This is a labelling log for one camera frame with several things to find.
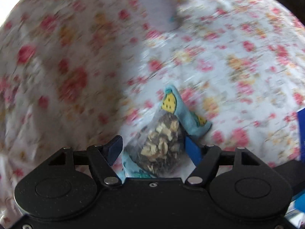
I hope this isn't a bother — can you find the clear bag dried mix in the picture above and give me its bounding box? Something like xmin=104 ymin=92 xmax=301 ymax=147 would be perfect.
xmin=122 ymin=109 xmax=185 ymax=178

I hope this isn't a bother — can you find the floral bed sheet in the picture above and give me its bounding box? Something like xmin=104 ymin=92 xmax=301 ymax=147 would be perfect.
xmin=1 ymin=0 xmax=304 ymax=227

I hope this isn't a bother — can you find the purple capped white bottle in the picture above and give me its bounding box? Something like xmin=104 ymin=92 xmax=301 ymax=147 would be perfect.
xmin=140 ymin=0 xmax=180 ymax=32

